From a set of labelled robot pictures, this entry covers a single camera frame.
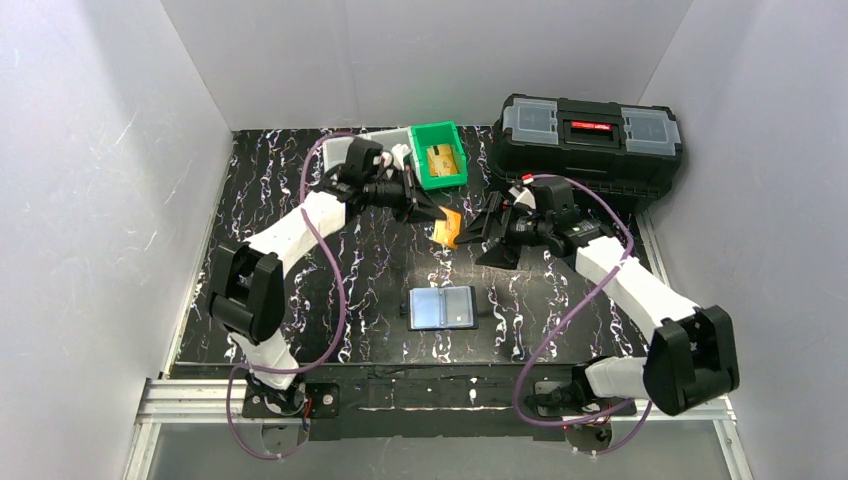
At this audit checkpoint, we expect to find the aluminium frame rail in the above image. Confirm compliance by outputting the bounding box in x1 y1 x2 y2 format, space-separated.
124 375 752 479

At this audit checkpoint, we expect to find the white left plastic bin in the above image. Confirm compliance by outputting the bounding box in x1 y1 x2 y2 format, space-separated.
316 136 383 203

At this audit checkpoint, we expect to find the white middle plastic bin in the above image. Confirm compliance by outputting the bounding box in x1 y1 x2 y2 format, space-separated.
363 128 421 207

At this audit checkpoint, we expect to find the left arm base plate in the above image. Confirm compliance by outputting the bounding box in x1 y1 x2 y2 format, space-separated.
241 383 341 419

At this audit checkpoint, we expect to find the tan credit card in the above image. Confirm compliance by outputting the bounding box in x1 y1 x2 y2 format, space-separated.
426 144 458 178

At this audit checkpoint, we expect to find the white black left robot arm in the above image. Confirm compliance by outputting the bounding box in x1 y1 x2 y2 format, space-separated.
207 136 447 392

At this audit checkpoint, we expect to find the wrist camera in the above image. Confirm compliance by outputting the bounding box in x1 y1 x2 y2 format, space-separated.
374 143 413 178
508 174 537 212

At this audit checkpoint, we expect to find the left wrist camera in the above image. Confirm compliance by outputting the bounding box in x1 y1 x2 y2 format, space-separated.
374 143 413 178

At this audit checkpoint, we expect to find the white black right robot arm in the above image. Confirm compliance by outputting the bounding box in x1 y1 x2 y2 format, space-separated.
454 174 740 426

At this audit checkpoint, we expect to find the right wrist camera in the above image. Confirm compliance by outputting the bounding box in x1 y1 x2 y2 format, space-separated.
508 174 537 212

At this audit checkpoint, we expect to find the white plastic bin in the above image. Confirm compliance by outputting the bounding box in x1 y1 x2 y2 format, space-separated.
316 136 383 203
363 128 421 207

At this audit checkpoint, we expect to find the black plastic toolbox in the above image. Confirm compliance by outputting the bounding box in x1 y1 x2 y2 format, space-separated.
488 94 684 214

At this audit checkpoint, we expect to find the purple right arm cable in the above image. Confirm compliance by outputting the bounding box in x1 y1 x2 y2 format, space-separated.
511 173 654 456

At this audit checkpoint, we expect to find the green plastic bin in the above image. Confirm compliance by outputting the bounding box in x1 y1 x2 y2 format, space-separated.
409 121 468 190

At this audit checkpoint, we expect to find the black marbled table mat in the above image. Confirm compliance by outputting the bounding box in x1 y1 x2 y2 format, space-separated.
206 129 647 364

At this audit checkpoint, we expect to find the gold card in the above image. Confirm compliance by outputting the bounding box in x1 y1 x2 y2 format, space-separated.
431 207 462 249

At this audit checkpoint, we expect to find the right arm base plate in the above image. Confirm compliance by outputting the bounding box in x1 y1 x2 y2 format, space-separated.
524 380 637 419

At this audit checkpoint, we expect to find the black card holder wallet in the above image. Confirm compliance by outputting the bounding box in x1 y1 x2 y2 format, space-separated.
400 286 479 331

